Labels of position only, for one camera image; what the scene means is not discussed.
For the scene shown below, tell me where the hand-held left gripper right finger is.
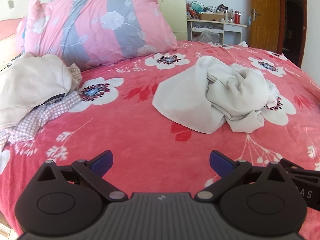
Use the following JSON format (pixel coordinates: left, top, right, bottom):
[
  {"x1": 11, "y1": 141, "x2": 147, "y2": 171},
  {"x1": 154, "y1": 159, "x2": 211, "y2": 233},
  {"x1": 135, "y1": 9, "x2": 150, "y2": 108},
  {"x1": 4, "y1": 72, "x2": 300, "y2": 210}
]
[{"x1": 195, "y1": 150, "x2": 287, "y2": 202}]

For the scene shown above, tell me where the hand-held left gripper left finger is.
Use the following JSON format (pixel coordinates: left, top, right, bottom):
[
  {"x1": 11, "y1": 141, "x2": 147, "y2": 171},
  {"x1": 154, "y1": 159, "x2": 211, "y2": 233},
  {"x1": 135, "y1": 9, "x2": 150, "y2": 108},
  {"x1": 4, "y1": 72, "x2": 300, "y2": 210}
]
[{"x1": 36, "y1": 150, "x2": 127, "y2": 202}]

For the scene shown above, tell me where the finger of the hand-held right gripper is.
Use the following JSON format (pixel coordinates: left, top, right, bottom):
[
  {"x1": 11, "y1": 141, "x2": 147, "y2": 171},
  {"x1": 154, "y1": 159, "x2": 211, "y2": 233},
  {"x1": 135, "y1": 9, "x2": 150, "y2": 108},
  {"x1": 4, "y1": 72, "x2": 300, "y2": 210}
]
[{"x1": 279, "y1": 158, "x2": 320, "y2": 179}]

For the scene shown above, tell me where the white shirt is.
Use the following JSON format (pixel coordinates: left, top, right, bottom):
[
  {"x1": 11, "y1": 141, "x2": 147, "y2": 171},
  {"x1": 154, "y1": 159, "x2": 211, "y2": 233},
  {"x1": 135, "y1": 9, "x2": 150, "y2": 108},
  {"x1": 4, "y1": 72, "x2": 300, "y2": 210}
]
[{"x1": 152, "y1": 55, "x2": 280, "y2": 134}]

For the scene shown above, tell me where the red floral blanket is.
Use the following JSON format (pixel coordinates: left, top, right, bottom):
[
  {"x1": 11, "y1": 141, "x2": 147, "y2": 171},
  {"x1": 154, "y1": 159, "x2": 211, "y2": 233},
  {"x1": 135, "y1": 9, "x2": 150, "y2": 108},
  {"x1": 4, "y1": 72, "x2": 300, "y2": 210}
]
[{"x1": 0, "y1": 40, "x2": 320, "y2": 233}]

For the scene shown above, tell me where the checked cloth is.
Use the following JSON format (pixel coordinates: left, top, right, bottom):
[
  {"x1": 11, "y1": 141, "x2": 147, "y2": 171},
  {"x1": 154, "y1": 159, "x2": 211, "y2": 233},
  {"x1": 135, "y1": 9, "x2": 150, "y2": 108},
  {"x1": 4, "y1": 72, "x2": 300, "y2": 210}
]
[{"x1": 0, "y1": 62, "x2": 84, "y2": 150}]

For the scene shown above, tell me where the crumpled grey patterned cloth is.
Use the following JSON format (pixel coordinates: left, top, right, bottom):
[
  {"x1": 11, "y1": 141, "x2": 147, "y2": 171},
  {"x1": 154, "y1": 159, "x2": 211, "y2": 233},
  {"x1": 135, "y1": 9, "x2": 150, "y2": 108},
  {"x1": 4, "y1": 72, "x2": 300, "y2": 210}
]
[{"x1": 0, "y1": 53, "x2": 75, "y2": 128}]

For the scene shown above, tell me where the clear plastic bag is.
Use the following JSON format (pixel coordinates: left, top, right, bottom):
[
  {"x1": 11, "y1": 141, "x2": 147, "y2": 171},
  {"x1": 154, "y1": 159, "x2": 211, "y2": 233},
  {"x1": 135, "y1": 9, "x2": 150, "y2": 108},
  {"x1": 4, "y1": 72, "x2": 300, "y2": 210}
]
[{"x1": 199, "y1": 29, "x2": 222, "y2": 43}]

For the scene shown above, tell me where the pink and blue pillow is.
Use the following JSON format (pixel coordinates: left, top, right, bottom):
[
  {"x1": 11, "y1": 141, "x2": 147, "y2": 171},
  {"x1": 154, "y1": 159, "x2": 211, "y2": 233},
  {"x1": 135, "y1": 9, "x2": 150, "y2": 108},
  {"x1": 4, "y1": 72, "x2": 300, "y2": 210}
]
[{"x1": 16, "y1": 0, "x2": 178, "y2": 70}]

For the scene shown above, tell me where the white desk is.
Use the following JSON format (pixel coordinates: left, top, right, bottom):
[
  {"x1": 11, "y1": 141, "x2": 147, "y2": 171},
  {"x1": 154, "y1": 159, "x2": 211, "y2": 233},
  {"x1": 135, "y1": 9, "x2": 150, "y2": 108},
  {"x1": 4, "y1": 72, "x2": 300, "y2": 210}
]
[{"x1": 187, "y1": 20, "x2": 247, "y2": 44}]

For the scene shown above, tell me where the cardboard box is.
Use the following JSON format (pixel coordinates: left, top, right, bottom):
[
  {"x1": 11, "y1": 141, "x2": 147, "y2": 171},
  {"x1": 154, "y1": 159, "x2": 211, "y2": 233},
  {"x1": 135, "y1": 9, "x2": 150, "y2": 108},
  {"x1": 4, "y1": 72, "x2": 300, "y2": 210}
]
[{"x1": 199, "y1": 12, "x2": 225, "y2": 22}]

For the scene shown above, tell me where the wooden door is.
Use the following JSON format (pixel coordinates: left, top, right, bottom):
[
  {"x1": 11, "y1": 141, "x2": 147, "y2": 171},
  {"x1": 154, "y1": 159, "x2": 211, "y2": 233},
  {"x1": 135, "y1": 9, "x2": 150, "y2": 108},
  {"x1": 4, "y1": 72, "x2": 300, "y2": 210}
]
[{"x1": 249, "y1": 0, "x2": 287, "y2": 54}]

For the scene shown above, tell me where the teal plastic bag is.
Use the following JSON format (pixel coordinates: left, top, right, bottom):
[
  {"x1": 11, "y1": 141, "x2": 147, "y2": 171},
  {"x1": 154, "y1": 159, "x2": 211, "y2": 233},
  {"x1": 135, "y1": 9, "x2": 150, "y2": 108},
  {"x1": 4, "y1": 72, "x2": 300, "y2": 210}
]
[{"x1": 191, "y1": 1, "x2": 209, "y2": 13}]

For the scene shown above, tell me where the pink headboard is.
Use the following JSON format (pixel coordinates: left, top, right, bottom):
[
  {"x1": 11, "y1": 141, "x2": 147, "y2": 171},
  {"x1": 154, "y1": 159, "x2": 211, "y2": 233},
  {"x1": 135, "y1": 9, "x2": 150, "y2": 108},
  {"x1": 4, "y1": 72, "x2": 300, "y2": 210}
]
[{"x1": 0, "y1": 17, "x2": 30, "y2": 67}]

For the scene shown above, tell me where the cream wardrobe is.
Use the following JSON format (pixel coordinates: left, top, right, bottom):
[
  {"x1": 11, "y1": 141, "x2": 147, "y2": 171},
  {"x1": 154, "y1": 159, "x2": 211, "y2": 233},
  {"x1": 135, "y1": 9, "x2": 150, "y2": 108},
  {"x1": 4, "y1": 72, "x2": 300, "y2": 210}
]
[{"x1": 125, "y1": 0, "x2": 188, "y2": 40}]

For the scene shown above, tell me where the dark red door frame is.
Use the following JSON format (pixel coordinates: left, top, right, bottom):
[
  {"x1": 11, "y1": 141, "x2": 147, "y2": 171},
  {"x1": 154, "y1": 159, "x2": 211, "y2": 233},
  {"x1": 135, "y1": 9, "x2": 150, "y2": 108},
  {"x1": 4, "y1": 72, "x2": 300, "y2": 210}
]
[{"x1": 277, "y1": 0, "x2": 308, "y2": 68}]

